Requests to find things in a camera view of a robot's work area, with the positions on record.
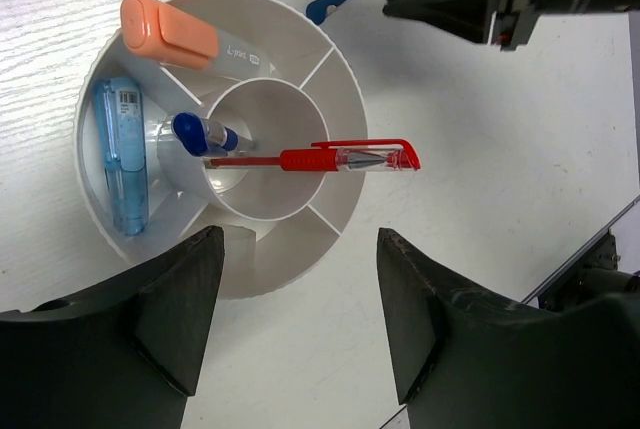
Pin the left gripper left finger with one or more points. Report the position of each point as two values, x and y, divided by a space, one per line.
123 353

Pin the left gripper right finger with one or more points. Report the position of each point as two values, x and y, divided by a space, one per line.
464 356

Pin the red ballpoint pen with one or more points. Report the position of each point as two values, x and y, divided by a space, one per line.
332 156

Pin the blue highlighter marker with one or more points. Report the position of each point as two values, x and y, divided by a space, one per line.
118 107

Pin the orange highlighter marker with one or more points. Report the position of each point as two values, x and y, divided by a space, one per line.
161 32

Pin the white round divided organizer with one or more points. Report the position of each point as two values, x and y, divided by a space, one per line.
178 101

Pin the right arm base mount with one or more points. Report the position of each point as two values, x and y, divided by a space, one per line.
607 263

